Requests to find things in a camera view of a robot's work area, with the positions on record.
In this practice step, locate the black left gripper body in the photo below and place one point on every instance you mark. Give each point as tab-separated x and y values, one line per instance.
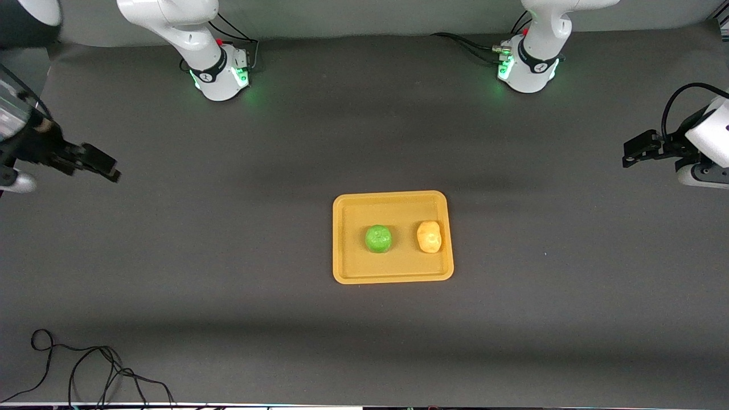
670	144

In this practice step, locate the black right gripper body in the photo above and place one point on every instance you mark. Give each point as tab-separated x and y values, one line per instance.
41	147

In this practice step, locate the yellow potato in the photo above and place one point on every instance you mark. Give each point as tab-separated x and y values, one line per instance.
429	237

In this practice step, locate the green apple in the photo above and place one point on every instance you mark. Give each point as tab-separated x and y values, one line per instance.
379	238

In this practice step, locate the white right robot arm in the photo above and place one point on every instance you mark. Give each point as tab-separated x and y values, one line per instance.
193	34

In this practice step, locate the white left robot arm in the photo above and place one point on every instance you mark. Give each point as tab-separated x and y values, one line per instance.
538	45

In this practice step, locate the yellow plastic tray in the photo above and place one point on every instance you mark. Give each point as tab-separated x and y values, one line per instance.
353	256

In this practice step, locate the dark grey table mat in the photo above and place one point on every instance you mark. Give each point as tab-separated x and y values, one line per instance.
364	341

